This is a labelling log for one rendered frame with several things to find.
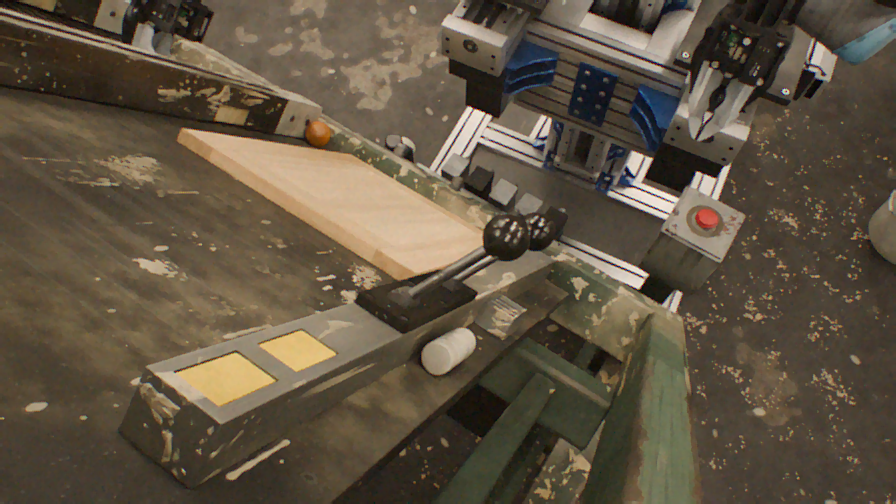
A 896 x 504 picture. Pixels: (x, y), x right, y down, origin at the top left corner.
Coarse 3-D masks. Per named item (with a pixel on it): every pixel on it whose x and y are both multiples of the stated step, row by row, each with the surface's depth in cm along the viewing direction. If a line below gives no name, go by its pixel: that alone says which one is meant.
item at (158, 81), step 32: (0, 32) 69; (32, 32) 72; (64, 32) 80; (0, 64) 71; (32, 64) 74; (64, 64) 77; (96, 64) 81; (128, 64) 86; (160, 64) 90; (192, 64) 103; (96, 96) 84; (128, 96) 88; (160, 96) 93; (192, 96) 99; (224, 96) 105; (256, 96) 112; (288, 96) 123; (256, 128) 117; (288, 128) 126
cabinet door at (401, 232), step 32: (224, 160) 84; (256, 160) 91; (288, 160) 100; (320, 160) 111; (352, 160) 126; (288, 192) 82; (320, 192) 92; (352, 192) 102; (384, 192) 114; (320, 224) 80; (352, 224) 83; (384, 224) 93; (416, 224) 103; (448, 224) 116; (384, 256) 78; (416, 256) 84; (448, 256) 92
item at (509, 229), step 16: (496, 224) 51; (512, 224) 51; (496, 240) 51; (512, 240) 50; (528, 240) 51; (464, 256) 53; (480, 256) 53; (496, 256) 51; (512, 256) 51; (448, 272) 53; (400, 288) 55; (416, 288) 55; (432, 288) 54; (400, 304) 54; (416, 304) 56
